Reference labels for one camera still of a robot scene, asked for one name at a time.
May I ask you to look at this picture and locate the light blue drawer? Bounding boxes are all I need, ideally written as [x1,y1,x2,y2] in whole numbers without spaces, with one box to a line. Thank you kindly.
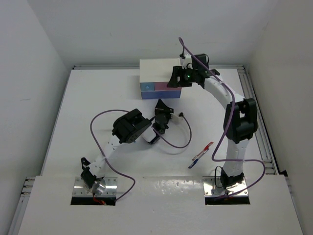
[140,82,155,92]

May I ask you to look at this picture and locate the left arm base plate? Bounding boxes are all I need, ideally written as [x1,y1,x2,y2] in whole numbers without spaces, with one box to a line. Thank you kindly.
[72,177,117,197]

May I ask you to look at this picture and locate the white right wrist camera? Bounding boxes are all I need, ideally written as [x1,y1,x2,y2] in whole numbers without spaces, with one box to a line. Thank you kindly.
[180,53,193,69]

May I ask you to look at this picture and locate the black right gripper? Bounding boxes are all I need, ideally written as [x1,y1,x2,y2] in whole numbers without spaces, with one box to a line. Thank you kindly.
[167,66,197,88]

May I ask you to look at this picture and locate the blue gel pen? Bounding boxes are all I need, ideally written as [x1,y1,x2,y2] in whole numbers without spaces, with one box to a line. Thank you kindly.
[188,152,206,169]

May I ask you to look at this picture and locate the aluminium frame rail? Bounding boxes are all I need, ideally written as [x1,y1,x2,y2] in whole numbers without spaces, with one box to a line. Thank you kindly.
[237,66,279,175]

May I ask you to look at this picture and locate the pink drawer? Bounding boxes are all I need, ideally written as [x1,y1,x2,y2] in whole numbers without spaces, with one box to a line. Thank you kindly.
[154,82,181,91]

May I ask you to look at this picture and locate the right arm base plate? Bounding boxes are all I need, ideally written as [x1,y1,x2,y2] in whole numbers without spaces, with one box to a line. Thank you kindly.
[202,176,249,196]

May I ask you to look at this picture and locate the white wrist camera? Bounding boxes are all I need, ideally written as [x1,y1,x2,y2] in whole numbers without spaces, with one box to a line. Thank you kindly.
[171,112,184,123]
[180,53,193,69]

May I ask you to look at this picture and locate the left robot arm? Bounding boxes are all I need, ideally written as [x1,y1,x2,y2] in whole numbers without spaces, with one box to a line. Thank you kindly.
[81,99,174,190]

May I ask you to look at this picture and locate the red gel pen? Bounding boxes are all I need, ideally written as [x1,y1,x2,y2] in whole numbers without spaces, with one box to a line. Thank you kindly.
[192,141,214,161]

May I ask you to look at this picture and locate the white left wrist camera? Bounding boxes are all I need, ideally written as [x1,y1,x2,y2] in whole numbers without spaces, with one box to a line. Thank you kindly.
[171,112,184,123]

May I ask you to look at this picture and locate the white drawer cabinet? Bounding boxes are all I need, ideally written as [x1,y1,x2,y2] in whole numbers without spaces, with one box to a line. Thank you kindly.
[139,58,180,84]

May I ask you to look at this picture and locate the white front shelf board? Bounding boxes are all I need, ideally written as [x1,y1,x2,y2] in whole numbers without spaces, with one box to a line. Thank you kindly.
[19,176,302,235]

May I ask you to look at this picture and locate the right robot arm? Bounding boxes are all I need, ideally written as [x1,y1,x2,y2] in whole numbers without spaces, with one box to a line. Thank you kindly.
[167,53,258,188]

